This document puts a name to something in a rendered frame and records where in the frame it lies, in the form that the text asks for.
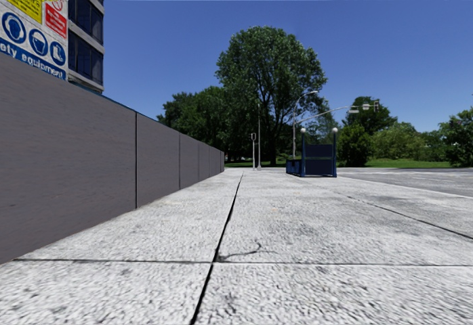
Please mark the grey pole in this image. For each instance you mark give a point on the grey pole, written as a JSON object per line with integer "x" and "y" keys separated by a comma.
{"x": 259, "y": 138}

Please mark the trees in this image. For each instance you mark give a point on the trees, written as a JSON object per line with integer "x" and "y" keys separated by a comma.
{"x": 269, "y": 81}

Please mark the traffic light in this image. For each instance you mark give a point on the traffic light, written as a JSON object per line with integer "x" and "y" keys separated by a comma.
{"x": 342, "y": 109}

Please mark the grey hoarding fence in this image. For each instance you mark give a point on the grey hoarding fence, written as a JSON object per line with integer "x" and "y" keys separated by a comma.
{"x": 57, "y": 154}

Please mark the pale concrete building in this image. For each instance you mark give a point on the pale concrete building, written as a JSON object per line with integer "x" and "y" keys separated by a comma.
{"x": 86, "y": 44}

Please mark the white safety sign board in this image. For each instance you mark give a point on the white safety sign board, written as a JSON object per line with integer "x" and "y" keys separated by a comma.
{"x": 25, "y": 36}

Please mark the sign on a post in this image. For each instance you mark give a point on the sign on a post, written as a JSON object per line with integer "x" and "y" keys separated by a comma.
{"x": 253, "y": 146}

